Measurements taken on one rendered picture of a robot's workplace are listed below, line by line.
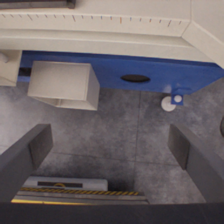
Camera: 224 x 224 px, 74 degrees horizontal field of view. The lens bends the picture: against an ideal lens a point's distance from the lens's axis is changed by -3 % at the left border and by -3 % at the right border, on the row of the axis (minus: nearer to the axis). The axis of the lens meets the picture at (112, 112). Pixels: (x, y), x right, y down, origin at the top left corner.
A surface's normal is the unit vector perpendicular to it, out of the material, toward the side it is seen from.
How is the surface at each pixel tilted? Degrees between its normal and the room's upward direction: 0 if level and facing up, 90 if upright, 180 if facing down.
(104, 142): 0
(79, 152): 0
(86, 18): 90
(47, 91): 0
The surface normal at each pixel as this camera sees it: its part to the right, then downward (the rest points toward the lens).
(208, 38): -0.65, 0.75
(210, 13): -0.05, -0.12
